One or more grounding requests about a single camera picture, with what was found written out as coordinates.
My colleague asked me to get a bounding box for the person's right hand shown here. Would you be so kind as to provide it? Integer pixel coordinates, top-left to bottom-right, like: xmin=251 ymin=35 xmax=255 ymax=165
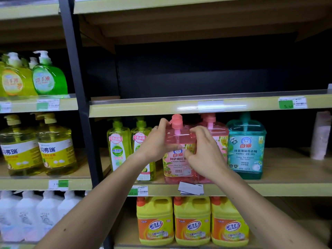
xmin=184 ymin=126 xmax=231 ymax=182

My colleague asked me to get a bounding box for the person's left hand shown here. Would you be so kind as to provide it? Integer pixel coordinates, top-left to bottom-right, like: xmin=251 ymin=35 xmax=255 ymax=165
xmin=135 ymin=117 xmax=184 ymax=164

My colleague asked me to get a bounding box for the pink detergent bottle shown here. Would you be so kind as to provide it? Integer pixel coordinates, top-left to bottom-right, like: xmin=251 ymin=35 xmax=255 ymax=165
xmin=195 ymin=113 xmax=230 ymax=185

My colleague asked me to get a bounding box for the teal green detergent bottle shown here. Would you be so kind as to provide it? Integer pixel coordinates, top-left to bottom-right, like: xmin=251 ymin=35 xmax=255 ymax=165
xmin=226 ymin=112 xmax=267 ymax=180

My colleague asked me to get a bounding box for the slim green dish soap bottle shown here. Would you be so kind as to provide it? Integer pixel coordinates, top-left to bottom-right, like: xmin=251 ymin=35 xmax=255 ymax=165
xmin=107 ymin=117 xmax=133 ymax=172

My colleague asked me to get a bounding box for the person's right forearm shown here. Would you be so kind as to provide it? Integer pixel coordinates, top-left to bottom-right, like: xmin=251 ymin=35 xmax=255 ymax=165
xmin=214 ymin=166 xmax=330 ymax=249

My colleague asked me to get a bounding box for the person's left forearm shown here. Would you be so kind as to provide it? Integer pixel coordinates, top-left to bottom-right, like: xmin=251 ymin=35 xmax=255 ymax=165
xmin=34 ymin=151 xmax=154 ymax=249

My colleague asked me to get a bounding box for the plain white label card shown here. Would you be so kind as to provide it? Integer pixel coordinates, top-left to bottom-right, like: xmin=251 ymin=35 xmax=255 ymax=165
xmin=178 ymin=182 xmax=205 ymax=196

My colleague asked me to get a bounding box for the blank white shelf label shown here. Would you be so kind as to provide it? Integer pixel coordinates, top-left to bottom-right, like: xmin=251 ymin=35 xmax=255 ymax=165
xmin=197 ymin=100 xmax=225 ymax=113

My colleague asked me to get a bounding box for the yellow orange detergent jug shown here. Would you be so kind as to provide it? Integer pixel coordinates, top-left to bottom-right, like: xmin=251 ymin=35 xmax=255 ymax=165
xmin=210 ymin=196 xmax=250 ymax=248
xmin=173 ymin=196 xmax=211 ymax=247
xmin=136 ymin=196 xmax=175 ymax=247

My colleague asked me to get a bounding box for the round green hand wash bottle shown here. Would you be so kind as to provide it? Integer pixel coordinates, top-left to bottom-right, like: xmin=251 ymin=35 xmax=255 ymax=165
xmin=32 ymin=50 xmax=69 ymax=96

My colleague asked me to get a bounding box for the round yellow hand wash bottle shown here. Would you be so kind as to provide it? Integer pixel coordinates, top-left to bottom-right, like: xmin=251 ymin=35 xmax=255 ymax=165
xmin=0 ymin=52 xmax=38 ymax=97

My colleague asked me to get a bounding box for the wooden shelf rack black frame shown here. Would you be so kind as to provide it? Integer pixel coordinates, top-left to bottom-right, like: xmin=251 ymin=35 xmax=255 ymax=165
xmin=0 ymin=0 xmax=332 ymax=249

